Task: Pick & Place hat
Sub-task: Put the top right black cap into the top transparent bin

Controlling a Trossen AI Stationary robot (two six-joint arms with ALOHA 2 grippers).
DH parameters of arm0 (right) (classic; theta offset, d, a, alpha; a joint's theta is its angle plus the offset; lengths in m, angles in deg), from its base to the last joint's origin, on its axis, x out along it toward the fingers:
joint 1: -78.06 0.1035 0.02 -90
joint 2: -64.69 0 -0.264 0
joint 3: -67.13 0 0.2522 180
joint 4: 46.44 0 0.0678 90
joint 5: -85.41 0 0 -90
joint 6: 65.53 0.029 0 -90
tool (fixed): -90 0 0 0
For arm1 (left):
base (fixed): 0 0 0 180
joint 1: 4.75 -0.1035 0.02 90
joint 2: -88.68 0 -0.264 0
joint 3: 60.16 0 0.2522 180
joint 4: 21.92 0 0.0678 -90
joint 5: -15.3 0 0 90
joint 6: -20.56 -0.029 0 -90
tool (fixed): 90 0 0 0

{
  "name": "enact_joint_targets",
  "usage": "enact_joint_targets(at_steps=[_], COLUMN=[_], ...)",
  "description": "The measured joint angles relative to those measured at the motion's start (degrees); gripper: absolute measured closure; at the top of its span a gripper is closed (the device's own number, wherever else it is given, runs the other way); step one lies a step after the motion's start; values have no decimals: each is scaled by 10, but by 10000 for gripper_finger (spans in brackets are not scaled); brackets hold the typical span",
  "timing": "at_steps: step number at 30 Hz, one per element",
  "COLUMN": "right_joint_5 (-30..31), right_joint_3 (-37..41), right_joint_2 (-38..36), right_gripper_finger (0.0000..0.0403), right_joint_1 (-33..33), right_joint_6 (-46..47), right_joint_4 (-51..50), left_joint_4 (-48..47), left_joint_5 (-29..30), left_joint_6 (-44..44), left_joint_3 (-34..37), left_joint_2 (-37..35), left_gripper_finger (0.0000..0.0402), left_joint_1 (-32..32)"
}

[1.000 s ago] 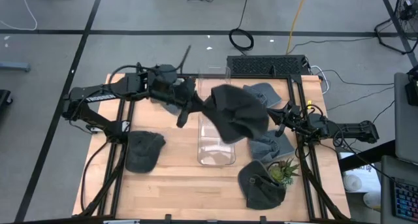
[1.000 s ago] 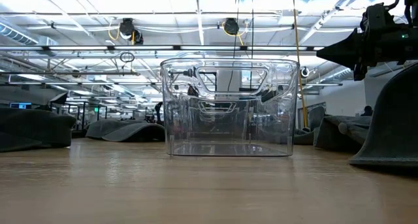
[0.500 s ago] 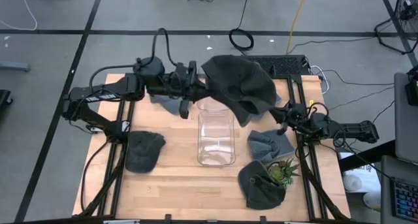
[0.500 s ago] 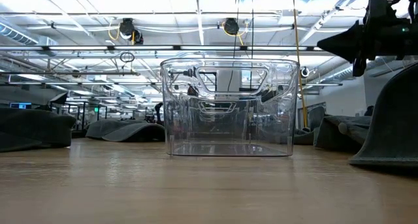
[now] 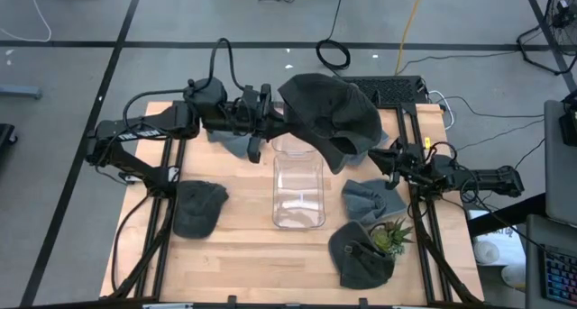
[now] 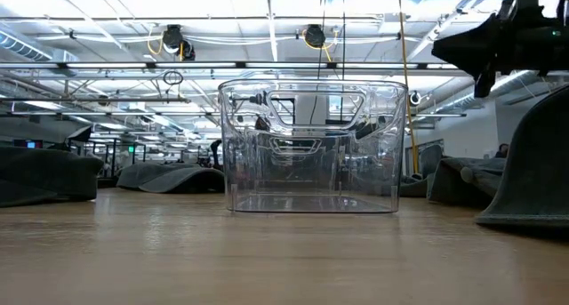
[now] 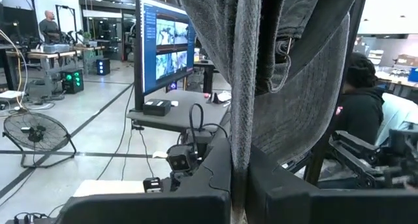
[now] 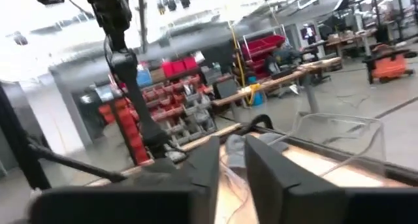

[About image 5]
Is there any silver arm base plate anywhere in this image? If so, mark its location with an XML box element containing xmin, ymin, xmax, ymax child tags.
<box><xmin>118</xmin><ymin>166</ymin><xmax>180</xmax><ymax>185</ymax></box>

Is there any light blue-grey cap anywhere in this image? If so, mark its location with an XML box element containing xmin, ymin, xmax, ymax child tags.
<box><xmin>206</xmin><ymin>129</ymin><xmax>253</xmax><ymax>159</ymax></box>

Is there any black perforated computer case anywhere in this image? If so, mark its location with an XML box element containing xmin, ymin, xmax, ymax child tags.
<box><xmin>340</xmin><ymin>76</ymin><xmax>429</xmax><ymax>106</ymax></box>

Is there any white printed box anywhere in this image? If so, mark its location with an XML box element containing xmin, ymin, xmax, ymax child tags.
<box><xmin>468</xmin><ymin>209</ymin><xmax>527</xmax><ymax>268</ymax></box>

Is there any grey desk with black device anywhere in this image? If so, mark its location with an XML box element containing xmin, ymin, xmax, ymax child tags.
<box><xmin>543</xmin><ymin>99</ymin><xmax>577</xmax><ymax>227</ymax></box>

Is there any charcoal cap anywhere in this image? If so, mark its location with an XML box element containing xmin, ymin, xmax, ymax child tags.
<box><xmin>172</xmin><ymin>179</ymin><xmax>230</xmax><ymax>240</ymax></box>

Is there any grey desk with keyboard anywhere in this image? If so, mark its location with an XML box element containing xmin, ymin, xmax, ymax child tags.
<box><xmin>525</xmin><ymin>214</ymin><xmax>577</xmax><ymax>309</ymax></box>

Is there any clear plastic bin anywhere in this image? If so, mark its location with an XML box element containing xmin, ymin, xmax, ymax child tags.
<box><xmin>271</xmin><ymin>135</ymin><xmax>326</xmax><ymax>231</ymax></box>

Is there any black desk device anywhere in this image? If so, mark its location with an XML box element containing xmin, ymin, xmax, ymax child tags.
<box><xmin>558</xmin><ymin>88</ymin><xmax>577</xmax><ymax>147</ymax></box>

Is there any black coiled cable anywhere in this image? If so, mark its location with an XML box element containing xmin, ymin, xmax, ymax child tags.
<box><xmin>315</xmin><ymin>0</ymin><xmax>353</xmax><ymax>72</ymax></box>

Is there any slate grey cap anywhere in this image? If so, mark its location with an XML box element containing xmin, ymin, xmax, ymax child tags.
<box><xmin>341</xmin><ymin>177</ymin><xmax>408</xmax><ymax>227</ymax></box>

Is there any black washed cap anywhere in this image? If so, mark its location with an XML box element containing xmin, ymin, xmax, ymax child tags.
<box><xmin>277</xmin><ymin>72</ymin><xmax>384</xmax><ymax>175</ymax></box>

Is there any black floor object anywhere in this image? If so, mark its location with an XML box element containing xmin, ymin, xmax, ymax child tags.
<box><xmin>0</xmin><ymin>123</ymin><xmax>18</xmax><ymax>158</ymax></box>

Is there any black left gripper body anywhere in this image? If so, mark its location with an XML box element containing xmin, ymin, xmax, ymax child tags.
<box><xmin>224</xmin><ymin>83</ymin><xmax>274</xmax><ymax>165</ymax></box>

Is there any potted green succulent plant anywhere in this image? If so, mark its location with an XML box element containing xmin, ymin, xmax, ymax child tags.
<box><xmin>368</xmin><ymin>216</ymin><xmax>415</xmax><ymax>260</ymax></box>

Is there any yellow cable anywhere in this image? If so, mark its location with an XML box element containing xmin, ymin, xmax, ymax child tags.
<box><xmin>394</xmin><ymin>0</ymin><xmax>427</xmax><ymax>76</ymax></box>

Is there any dark cap with strap buckle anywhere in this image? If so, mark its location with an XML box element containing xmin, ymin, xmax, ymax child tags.
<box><xmin>327</xmin><ymin>220</ymin><xmax>397</xmax><ymax>291</ymax></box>

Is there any black floor fan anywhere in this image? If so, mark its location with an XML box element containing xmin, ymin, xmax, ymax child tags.
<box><xmin>516</xmin><ymin>0</ymin><xmax>577</xmax><ymax>77</ymax></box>

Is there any black diagonal beam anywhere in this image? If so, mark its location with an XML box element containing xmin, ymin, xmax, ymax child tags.
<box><xmin>466</xmin><ymin>192</ymin><xmax>546</xmax><ymax>239</ymax></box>

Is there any blue-grey floor bar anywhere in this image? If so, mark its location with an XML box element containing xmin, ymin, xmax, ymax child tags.
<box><xmin>0</xmin><ymin>84</ymin><xmax>42</xmax><ymax>100</ymax></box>

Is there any backlit rainbow keyboard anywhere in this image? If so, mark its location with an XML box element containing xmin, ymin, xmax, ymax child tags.
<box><xmin>540</xmin><ymin>244</ymin><xmax>577</xmax><ymax>306</ymax></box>

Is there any white paper roll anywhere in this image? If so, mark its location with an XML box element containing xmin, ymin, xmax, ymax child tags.
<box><xmin>472</xmin><ymin>240</ymin><xmax>500</xmax><ymax>265</ymax></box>
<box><xmin>500</xmin><ymin>263</ymin><xmax>527</xmax><ymax>291</ymax></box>

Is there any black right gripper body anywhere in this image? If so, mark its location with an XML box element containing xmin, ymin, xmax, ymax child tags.
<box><xmin>386</xmin><ymin>137</ymin><xmax>429</xmax><ymax>191</ymax></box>

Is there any black aluminium table frame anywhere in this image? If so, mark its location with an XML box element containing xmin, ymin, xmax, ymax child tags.
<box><xmin>101</xmin><ymin>100</ymin><xmax>486</xmax><ymax>309</ymax></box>

